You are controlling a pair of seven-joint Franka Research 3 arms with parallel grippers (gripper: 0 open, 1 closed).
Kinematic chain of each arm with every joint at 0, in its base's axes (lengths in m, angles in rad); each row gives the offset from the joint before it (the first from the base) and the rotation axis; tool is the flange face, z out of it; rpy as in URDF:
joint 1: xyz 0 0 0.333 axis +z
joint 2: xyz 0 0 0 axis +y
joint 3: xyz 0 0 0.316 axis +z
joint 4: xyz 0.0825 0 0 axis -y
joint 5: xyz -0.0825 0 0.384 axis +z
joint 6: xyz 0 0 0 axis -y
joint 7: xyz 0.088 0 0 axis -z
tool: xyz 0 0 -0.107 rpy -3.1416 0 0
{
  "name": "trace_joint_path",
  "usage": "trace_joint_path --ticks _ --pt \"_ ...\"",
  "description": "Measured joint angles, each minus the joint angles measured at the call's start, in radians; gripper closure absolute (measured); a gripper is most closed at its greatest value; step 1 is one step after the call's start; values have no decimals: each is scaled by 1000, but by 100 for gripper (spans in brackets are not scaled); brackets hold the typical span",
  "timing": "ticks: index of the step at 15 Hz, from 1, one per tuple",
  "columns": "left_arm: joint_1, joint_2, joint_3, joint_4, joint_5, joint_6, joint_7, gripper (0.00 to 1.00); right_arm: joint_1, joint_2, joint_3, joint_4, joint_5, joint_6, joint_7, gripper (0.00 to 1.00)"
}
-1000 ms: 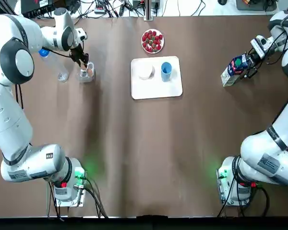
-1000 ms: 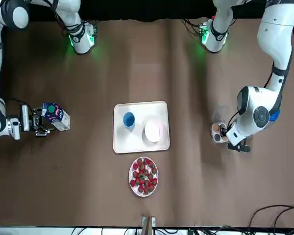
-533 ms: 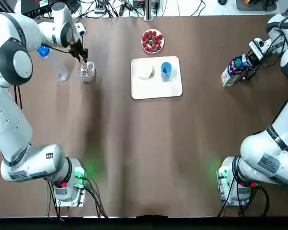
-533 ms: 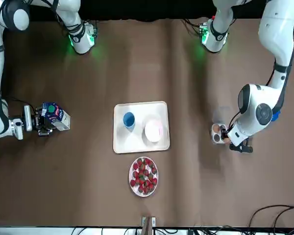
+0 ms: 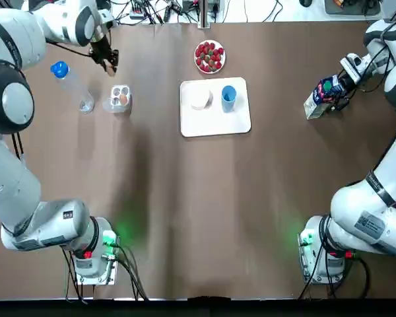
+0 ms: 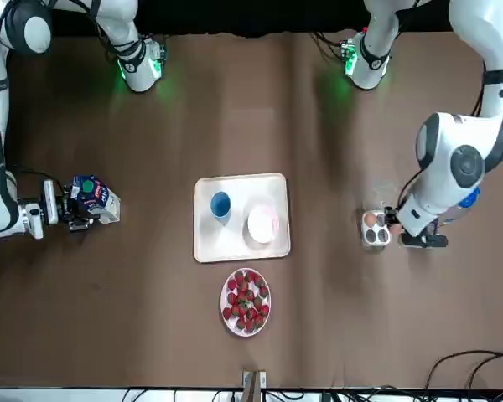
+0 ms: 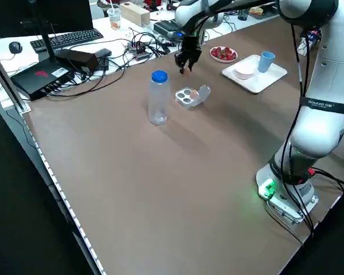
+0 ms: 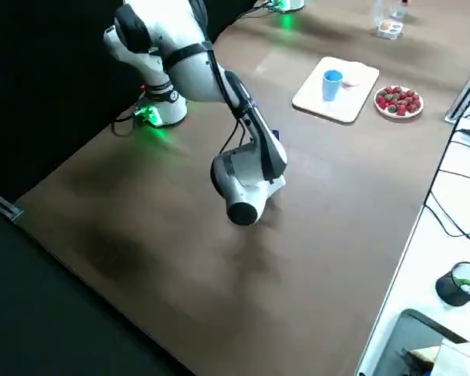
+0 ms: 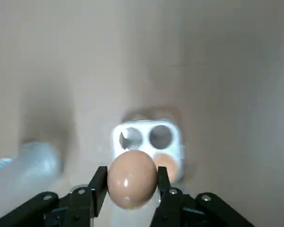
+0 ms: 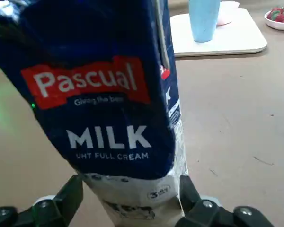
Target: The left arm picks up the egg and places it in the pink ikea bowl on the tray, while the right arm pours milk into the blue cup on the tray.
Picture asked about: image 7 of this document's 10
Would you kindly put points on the black monitor stand pole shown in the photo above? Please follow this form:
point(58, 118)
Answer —
point(44, 43)

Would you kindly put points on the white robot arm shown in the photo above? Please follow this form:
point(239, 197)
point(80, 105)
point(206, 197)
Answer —
point(318, 134)

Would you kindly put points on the blue plastic cup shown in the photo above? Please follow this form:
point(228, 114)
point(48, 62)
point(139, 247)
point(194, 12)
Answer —
point(266, 61)

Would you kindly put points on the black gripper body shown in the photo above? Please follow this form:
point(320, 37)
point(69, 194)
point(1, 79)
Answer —
point(190, 46)

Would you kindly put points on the grey usb hub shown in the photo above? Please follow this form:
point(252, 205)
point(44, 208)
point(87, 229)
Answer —
point(137, 51)

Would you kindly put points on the white round plate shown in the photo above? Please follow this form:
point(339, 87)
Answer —
point(223, 60)

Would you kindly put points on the black rectangular brick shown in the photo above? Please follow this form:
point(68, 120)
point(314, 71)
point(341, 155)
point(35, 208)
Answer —
point(77, 60)

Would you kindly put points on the clear plastic egg carton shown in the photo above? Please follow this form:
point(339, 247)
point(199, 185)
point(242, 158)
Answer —
point(189, 100)

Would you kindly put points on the clear plastic drink cup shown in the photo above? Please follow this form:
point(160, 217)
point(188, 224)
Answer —
point(114, 20)

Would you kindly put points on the pink bowl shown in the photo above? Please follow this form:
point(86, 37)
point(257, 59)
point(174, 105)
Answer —
point(244, 72)

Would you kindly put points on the black monitor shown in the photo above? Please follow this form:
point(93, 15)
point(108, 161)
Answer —
point(68, 14)

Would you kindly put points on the brown egg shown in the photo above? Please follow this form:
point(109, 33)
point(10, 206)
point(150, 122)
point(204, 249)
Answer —
point(193, 93)
point(185, 72)

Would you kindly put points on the red strawberries heap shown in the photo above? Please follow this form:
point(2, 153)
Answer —
point(223, 53)

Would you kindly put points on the clear bottle blue cap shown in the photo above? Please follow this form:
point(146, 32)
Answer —
point(159, 100)

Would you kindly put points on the light wooden box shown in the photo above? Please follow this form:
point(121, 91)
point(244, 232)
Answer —
point(134, 13)

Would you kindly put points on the dark cup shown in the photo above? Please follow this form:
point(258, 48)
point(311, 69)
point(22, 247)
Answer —
point(243, 14)

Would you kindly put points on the grey black desk device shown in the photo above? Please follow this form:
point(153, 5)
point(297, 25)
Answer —
point(164, 28)

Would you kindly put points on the black box red logo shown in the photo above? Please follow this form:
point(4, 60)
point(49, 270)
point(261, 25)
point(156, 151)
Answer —
point(40, 78)

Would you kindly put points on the small black adapter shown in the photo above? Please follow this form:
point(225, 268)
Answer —
point(103, 52)

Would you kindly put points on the blue white milk carton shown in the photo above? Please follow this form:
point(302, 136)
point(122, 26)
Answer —
point(312, 34)

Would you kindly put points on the black keyboard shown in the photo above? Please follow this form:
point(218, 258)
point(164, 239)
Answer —
point(66, 38)

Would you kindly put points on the white rectangular tray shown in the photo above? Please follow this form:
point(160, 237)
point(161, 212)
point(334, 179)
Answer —
point(258, 83)

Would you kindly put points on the black computer mouse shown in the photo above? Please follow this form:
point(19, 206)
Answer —
point(15, 47)

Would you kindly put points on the aluminium frame rail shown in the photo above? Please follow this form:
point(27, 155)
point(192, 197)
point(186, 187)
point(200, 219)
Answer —
point(8, 80)

